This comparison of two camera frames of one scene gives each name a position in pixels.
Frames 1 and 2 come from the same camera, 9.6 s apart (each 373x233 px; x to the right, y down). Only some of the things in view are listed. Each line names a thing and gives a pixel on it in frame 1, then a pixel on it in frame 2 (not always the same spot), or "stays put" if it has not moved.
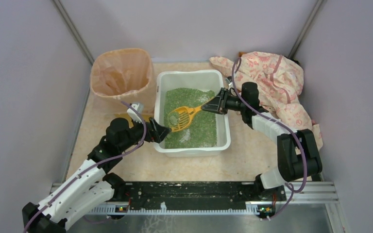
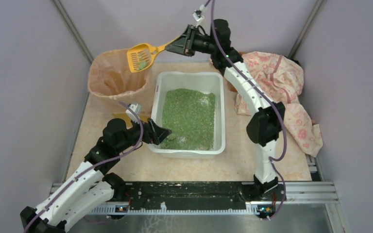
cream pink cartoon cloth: x=279 y=80 stays put
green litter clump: x=174 y=120 → x=143 y=65
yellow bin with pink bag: x=124 y=74 stays put
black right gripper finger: x=219 y=108 → x=183 y=44
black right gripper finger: x=219 y=100 → x=184 y=38
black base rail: x=319 y=192 stays put
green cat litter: x=202 y=131 stays put
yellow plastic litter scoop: x=180 y=117 → x=142 y=57
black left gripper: x=152 y=130 stays put
